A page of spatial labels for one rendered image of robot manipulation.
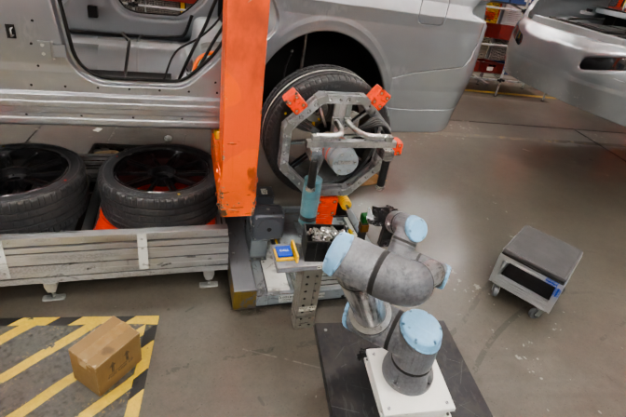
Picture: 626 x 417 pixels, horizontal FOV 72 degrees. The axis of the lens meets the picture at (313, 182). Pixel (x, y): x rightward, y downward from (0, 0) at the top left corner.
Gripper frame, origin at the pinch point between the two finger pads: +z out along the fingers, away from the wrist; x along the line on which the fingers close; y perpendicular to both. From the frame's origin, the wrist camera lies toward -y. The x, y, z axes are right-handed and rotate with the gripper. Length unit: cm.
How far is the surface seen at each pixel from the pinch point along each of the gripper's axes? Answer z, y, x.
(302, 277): 19.1, -29.1, 25.6
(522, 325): 9, -72, -101
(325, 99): 16, 53, 13
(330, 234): 11.1, -7.8, 14.3
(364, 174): 31.0, 16.5, -14.1
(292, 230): 71, -18, 13
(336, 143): 4.5, 33.2, 13.3
